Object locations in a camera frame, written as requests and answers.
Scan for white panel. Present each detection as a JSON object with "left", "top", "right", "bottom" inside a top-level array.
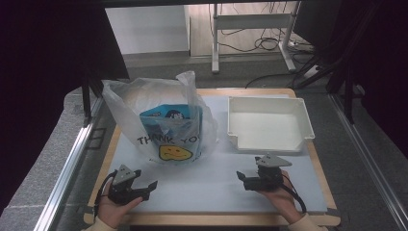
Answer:
[{"left": 105, "top": 5, "right": 191, "bottom": 56}]

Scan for white translucent smiley plastic bag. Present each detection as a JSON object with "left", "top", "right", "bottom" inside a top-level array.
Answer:
[{"left": 101, "top": 70, "right": 219, "bottom": 166}]

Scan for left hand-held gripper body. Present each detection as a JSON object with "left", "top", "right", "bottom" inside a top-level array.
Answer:
[{"left": 107, "top": 164, "right": 144, "bottom": 206}]

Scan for pale blue foam mat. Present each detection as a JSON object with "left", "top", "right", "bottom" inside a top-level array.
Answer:
[{"left": 109, "top": 94, "right": 328, "bottom": 215}]

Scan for white power strip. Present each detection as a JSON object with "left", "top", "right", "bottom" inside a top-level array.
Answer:
[{"left": 302, "top": 64, "right": 322, "bottom": 80}]

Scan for aluminium rail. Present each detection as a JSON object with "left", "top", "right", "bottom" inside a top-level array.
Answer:
[
  {"left": 33, "top": 95, "right": 106, "bottom": 231},
  {"left": 329, "top": 92, "right": 408, "bottom": 231}
]

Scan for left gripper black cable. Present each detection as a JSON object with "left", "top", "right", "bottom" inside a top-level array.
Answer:
[{"left": 92, "top": 170, "right": 118, "bottom": 219}]

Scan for tangle of black floor cables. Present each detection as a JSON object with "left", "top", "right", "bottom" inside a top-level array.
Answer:
[{"left": 208, "top": 2, "right": 317, "bottom": 55}]

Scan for person's right hand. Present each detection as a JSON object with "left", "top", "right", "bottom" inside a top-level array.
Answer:
[{"left": 257, "top": 169, "right": 304, "bottom": 225}]

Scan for person's left hand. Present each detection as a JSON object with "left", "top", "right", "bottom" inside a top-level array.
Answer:
[{"left": 97, "top": 179, "right": 144, "bottom": 229}]

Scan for black stand legs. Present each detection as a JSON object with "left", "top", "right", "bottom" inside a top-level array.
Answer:
[
  {"left": 293, "top": 47, "right": 359, "bottom": 125},
  {"left": 81, "top": 68, "right": 107, "bottom": 127}
]

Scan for white metal desk frame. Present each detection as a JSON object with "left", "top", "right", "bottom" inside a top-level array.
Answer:
[{"left": 211, "top": 1, "right": 302, "bottom": 74}]

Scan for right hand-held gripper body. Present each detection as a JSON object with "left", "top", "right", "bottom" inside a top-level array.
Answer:
[{"left": 243, "top": 153, "right": 293, "bottom": 193}]

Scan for black curtain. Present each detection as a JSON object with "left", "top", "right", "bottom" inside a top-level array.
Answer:
[
  {"left": 0, "top": 0, "right": 130, "bottom": 217},
  {"left": 293, "top": 0, "right": 408, "bottom": 159}
]

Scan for white plastic tray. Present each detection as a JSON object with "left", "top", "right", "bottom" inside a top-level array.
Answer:
[{"left": 226, "top": 95, "right": 316, "bottom": 154}]

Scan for black floor cable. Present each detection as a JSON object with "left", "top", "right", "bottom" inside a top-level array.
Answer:
[{"left": 244, "top": 72, "right": 297, "bottom": 90}]

